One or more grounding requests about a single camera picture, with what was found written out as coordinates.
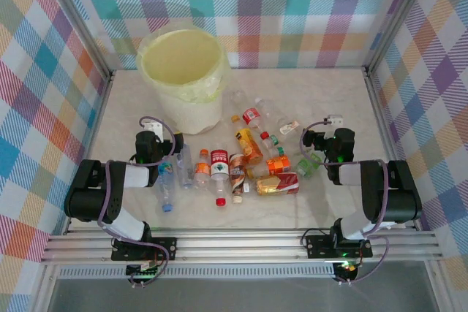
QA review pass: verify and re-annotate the brown coffee drink bottle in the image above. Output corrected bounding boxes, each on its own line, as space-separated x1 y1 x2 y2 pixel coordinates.
228 153 250 205

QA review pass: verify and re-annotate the aluminium side rail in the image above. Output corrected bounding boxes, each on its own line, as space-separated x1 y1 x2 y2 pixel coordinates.
362 66 425 231
62 69 117 235

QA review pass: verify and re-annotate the orange NFC label bottle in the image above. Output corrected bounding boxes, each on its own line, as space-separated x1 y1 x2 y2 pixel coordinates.
246 154 293 179

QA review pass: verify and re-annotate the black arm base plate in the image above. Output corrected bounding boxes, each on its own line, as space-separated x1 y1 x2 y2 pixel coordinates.
110 237 178 262
304 234 374 259

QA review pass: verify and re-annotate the red gold tea bottle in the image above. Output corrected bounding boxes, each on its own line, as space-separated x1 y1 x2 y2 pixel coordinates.
242 172 301 197

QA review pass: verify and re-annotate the yellow orange juice bottle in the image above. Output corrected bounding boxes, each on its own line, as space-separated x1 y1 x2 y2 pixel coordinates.
230 115 265 167

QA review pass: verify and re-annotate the aluminium frame leg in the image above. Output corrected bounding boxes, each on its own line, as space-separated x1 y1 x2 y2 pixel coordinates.
31 264 61 312
426 260 456 312

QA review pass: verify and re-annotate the red white label bottle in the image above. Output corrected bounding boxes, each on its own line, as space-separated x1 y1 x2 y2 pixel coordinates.
209 148 231 208

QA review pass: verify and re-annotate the grey slotted cable duct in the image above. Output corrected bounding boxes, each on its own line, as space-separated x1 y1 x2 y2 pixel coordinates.
57 266 336 280

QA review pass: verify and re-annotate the clear bottle blue label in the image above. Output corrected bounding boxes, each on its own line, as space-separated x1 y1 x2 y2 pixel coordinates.
175 142 195 190

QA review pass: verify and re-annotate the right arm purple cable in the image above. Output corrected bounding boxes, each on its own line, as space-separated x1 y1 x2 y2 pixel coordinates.
299 117 390 286

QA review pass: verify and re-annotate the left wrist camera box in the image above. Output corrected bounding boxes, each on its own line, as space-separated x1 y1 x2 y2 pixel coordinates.
141 118 165 142

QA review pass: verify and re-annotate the small white drink bottle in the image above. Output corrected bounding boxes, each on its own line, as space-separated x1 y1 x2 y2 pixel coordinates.
279 119 302 137

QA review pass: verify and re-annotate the clear bottle white cap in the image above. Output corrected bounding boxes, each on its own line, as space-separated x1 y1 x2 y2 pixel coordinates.
254 96 290 129

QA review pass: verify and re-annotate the clear unlabelled bottle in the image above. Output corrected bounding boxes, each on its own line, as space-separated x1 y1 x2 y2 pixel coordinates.
230 88 247 115

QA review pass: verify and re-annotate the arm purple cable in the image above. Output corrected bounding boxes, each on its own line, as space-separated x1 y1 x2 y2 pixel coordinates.
299 117 390 286
97 116 176 287

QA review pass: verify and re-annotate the white textured waste bin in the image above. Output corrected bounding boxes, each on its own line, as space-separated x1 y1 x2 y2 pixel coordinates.
157 85 224 136

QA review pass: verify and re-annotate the clear bottle orange cap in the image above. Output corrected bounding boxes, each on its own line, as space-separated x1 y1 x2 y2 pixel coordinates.
193 148 212 189

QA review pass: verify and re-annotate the aluminium frame post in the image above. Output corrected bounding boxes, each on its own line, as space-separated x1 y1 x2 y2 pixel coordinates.
38 0 113 79
363 0 438 77

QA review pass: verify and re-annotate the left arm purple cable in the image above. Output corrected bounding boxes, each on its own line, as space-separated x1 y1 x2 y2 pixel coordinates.
97 116 176 287

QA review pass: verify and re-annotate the clear bottle wide green label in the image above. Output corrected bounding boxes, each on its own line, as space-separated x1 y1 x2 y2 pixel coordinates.
295 153 323 180

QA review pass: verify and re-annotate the controller circuit board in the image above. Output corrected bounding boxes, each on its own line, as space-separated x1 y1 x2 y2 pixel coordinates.
333 260 362 279
125 262 162 278

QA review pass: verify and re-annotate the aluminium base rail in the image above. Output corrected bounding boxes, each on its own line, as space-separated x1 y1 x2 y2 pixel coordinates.
39 229 446 266

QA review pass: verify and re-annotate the small bottle red cap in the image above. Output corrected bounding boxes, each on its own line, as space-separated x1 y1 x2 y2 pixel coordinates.
260 132 281 152

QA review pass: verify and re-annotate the clear bottle blue cap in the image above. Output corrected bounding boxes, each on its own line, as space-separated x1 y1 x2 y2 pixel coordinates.
156 158 178 214

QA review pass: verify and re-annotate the red label clear bottle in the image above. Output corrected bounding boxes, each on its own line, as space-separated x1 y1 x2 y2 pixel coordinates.
242 107 264 132

